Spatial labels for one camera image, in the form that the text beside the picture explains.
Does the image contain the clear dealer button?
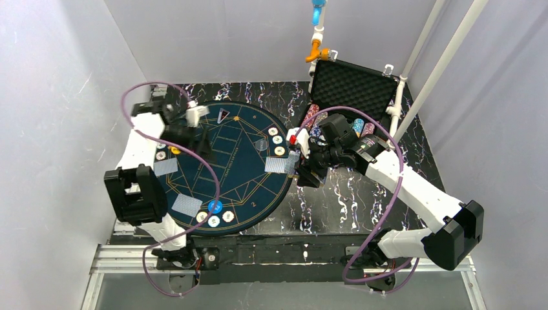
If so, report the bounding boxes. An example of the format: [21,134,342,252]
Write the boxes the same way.
[253,138,269,153]

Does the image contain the light blue chip row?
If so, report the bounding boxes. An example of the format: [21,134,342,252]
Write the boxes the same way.
[352,118,365,138]

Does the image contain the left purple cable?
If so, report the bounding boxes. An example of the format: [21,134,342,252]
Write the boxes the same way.
[120,82,221,298]

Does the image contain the black poker chip case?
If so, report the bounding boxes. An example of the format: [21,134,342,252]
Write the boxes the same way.
[309,59,399,130]

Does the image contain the red white poker chip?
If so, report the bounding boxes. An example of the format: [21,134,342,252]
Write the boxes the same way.
[222,211,235,223]

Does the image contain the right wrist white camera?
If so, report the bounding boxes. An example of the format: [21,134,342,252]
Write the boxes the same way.
[286,127,310,159]

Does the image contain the round dark blue poker mat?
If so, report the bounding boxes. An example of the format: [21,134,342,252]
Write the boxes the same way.
[156,101,291,236]

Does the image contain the light blue poker chip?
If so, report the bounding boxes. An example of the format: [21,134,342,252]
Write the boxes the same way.
[207,215,221,228]

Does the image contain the aluminium rail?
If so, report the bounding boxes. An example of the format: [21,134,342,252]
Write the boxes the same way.
[81,241,486,309]
[103,99,168,231]

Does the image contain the playing card deck box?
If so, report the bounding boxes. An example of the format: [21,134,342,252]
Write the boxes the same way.
[299,171,326,189]

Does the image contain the white pvc pipe frame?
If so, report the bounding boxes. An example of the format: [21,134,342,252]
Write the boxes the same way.
[387,1,488,142]

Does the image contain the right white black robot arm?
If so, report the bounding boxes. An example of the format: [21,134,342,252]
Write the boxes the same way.
[286,114,485,271]

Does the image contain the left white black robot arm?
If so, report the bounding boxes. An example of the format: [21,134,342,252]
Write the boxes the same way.
[103,101,212,253]

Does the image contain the dealt cards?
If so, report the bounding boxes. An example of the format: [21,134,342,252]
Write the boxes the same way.
[264,157,287,174]
[171,194,203,217]
[153,158,178,176]

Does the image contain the purple chip row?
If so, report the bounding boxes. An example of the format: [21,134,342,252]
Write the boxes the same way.
[361,123,375,136]

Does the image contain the aluminium rail left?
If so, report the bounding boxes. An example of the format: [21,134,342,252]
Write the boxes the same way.
[103,99,168,231]

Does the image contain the blue patterned playing cards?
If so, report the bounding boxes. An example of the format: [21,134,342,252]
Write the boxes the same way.
[284,150,300,176]

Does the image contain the purple cable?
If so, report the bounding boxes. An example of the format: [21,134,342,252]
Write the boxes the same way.
[120,82,221,298]
[295,106,419,296]

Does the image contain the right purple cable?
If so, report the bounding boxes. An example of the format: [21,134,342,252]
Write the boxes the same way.
[295,106,419,296]

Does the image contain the orange poker chip stack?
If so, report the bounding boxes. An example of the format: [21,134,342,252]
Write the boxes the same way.
[156,151,167,161]

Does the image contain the aluminium rail front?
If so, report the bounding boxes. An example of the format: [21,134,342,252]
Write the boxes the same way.
[81,241,486,309]

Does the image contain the blue small blind button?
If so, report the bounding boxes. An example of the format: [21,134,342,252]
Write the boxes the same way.
[207,200,223,214]

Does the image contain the orange pipe clamp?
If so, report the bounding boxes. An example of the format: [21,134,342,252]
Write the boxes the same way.
[305,39,331,63]

